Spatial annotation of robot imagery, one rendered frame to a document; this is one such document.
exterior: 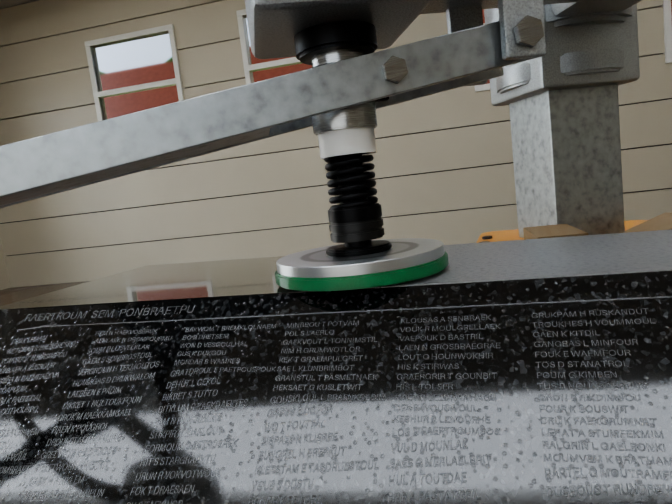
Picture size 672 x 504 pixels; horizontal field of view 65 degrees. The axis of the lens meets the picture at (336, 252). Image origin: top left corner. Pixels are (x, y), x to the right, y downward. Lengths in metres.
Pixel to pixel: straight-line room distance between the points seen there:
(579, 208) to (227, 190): 6.30
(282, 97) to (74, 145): 0.23
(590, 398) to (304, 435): 0.26
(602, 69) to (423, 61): 0.84
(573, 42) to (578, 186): 0.34
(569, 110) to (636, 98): 5.68
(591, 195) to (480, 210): 5.37
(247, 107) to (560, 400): 0.43
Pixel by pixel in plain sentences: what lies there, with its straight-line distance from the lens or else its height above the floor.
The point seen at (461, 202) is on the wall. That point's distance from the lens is 6.79.
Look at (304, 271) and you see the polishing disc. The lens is 0.60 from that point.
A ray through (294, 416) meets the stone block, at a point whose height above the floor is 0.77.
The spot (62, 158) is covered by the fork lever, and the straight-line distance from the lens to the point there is 0.64.
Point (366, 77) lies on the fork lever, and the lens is 0.63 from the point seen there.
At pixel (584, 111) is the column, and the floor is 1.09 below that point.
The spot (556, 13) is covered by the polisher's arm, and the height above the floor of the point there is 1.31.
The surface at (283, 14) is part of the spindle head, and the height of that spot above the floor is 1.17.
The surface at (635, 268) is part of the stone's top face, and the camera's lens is 0.61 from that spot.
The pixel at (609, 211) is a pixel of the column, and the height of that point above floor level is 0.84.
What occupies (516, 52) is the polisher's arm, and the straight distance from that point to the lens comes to 0.67.
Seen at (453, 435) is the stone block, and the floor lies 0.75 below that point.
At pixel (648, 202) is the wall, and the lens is 7.14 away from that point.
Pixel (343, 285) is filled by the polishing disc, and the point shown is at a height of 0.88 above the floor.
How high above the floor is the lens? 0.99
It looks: 7 degrees down
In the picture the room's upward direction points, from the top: 7 degrees counter-clockwise
